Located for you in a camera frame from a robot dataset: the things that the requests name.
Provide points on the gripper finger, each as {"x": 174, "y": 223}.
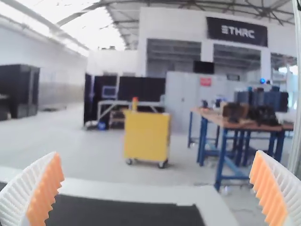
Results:
{"x": 21, "y": 195}
{"x": 279, "y": 188}

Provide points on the black mat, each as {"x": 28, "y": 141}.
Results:
{"x": 122, "y": 212}

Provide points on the black cabinet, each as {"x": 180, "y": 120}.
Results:
{"x": 18, "y": 91}

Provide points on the grey metal cabinet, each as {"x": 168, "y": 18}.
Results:
{"x": 183, "y": 99}

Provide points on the yellow wheeled cart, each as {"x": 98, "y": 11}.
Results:
{"x": 147, "y": 136}

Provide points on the black partition panel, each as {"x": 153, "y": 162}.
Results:
{"x": 141, "y": 89}

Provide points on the blue frame workbench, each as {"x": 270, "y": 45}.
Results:
{"x": 225, "y": 136}

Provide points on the wall monitor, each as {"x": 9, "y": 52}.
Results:
{"x": 203, "y": 67}

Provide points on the black wall banner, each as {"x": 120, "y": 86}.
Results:
{"x": 237, "y": 31}

